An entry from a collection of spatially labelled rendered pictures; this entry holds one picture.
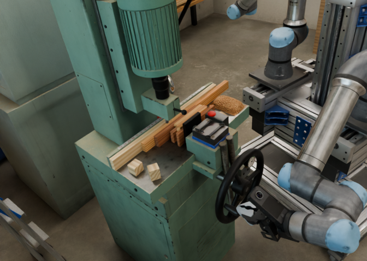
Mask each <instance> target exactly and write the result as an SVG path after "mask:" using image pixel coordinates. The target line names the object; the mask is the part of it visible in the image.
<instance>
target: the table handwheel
mask: <svg viewBox="0 0 367 261"><path fill-rule="evenodd" d="M253 156H255V158H256V161H257V165H256V170H255V171H254V172H253V173H252V174H251V175H250V176H248V177H247V178H246V179H245V178H243V177H241V176H239V175H238V170H239V169H240V168H241V166H242V165H243V164H244V163H245V162H246V161H247V160H248V159H249V158H251V157H253ZM263 169H264V157H263V154H262V152H261V151H260V150H259V149H248V150H246V151H245V152H243V153H242V154H241V155H240V156H239V157H238V158H237V159H236V160H235V161H234V162H233V164H232V165H231V166H230V168H229V169H228V171H227V173H226V174H224V172H223V171H221V172H220V173H219V174H218V175H217V176H216V177H215V178H216V179H218V180H220V181H222V183H221V185H220V188H219V190H218V194H217V197H216V203H215V214H216V217H217V219H218V220H219V221H220V222H221V223H224V224H227V223H231V222H233V221H235V220H236V219H237V218H238V217H239V216H240V215H239V216H235V215H233V214H231V213H230V212H228V215H226V216H225V215H224V212H223V207H224V201H225V198H226V194H227V192H228V189H229V186H231V187H232V191H233V192H235V193H236V194H235V196H234V199H233V202H232V206H236V204H237V202H238V200H239V197H240V196H242V197H243V196H245V198H244V199H243V201H242V202H241V203H240V204H243V203H246V202H249V200H248V199H247V196H248V195H249V193H250V192H251V191H252V189H253V188H255V187H256V186H259V184H260V181H261V178H262V175H263ZM252 179H253V181H252V184H251V183H250V181H251V180H252Z"/></svg>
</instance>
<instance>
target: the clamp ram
mask: <svg viewBox="0 0 367 261"><path fill-rule="evenodd" d="M201 122H202V119H201V113H200V112H197V113H195V114H194V115H193V116H192V117H190V118H189V119H188V120H187V121H185V122H184V123H183V124H182V125H183V133H184V138H185V142H186V137H187V136H188V135H190V134H191V133H192V130H193V129H194V128H195V127H196V126H197V125H199V124H200V123H201Z"/></svg>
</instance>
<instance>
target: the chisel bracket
mask: <svg viewBox="0 0 367 261"><path fill-rule="evenodd" d="M141 100H142V103H143V108H144V110H146V111H148V112H150V113H153V114H155V115H157V116H159V117H161V118H163V119H165V120H167V121H169V120H171V119H172V118H173V117H175V116H176V115H177V114H179V113H180V112H177V111H174V110H173V109H174V108H177V109H180V101H179V97H178V96H175V95H173V94H170V96H169V97H168V98H167V99H163V100H160V99H157V98H156V94H155V90H154V89H153V87H152V88H150V89H149V90H147V91H146V92H144V93H142V94H141ZM180 110H181V109H180Z"/></svg>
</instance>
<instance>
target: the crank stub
mask: <svg viewBox="0 0 367 261"><path fill-rule="evenodd" d="M224 208H225V209H226V210H227V211H229V212H230V213H231V214H233V215H235V216H239V215H240V214H239V213H238V212H237V210H236V207H235V206H232V205H229V204H227V203H225V204H224Z"/></svg>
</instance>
